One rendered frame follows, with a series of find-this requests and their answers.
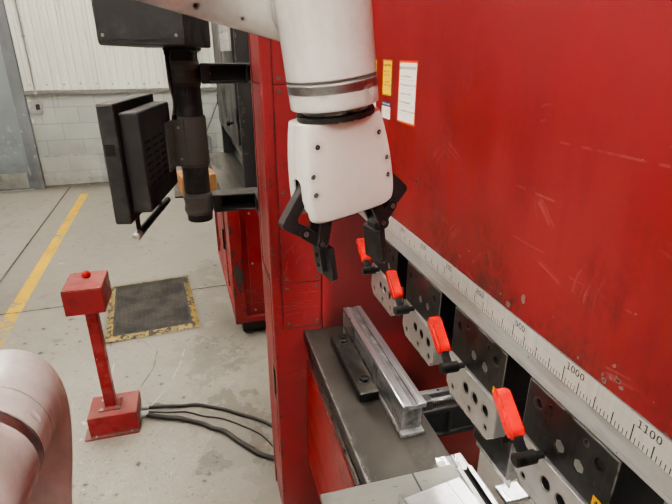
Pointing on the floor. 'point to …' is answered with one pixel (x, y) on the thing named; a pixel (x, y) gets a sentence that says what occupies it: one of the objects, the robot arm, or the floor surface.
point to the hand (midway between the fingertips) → (351, 253)
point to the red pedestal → (98, 286)
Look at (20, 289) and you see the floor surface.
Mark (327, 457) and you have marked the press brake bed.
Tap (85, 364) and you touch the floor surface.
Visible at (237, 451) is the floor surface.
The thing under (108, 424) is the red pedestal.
